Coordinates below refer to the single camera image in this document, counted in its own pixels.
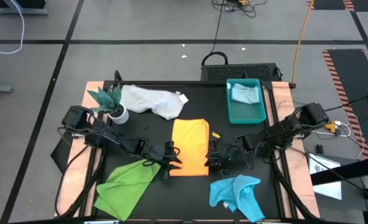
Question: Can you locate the wooden side board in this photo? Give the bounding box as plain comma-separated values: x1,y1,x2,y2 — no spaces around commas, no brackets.
270,81,321,218
55,81,106,218

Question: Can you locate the white printed sign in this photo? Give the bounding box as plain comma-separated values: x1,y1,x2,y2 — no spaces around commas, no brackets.
308,153,343,200

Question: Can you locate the lime green microfiber towel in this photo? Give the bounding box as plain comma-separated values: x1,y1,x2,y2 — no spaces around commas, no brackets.
93,159,162,222

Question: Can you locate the bright blue microfiber towel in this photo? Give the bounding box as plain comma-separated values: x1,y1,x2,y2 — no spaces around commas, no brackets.
208,174,266,223

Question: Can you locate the yellow extension cable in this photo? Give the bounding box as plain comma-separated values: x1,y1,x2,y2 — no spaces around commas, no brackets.
291,0,315,85

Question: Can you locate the white cable bundle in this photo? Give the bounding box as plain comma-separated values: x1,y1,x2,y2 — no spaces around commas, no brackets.
308,119,353,138

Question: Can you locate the black frame beam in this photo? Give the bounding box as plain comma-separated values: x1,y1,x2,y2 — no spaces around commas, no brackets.
310,154,368,187

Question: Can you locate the white floor cable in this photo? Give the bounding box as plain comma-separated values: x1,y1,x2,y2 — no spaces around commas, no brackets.
0,0,25,55

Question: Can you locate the teal plastic bin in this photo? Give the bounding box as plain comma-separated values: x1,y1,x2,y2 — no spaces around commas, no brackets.
226,78,267,124

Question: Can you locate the orange microfiber towel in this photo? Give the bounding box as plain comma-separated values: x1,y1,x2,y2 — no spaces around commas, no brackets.
169,118,210,177

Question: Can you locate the grey waffle weave towel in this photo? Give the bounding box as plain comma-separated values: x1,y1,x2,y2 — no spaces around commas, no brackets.
120,84,190,121

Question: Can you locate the fake plant in white pot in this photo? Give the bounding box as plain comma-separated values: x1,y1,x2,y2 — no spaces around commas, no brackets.
87,83,130,125

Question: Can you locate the black table frame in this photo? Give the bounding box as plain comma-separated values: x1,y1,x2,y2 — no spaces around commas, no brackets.
53,80,321,224

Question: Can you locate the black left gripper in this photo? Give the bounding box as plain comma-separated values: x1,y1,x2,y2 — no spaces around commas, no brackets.
146,140,183,181

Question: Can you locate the black flat sheet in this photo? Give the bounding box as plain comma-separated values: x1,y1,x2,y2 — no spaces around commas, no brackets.
50,133,76,174

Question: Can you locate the black looped power cable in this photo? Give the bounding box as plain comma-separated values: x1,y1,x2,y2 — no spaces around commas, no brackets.
201,0,229,66

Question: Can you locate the black hazard striped mat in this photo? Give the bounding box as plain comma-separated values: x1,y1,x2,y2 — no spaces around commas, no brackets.
307,0,356,12
322,49,368,159

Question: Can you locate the black computer case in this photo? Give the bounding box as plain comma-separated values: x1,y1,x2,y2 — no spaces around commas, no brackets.
200,62,283,82

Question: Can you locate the pale blue microfiber towel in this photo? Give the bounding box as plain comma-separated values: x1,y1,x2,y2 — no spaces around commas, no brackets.
230,83,261,105

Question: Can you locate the black cable bundle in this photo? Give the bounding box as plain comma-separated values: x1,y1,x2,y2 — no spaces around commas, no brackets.
211,0,268,19

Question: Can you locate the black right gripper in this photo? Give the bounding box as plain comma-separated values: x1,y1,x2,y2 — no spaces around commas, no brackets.
204,140,246,177

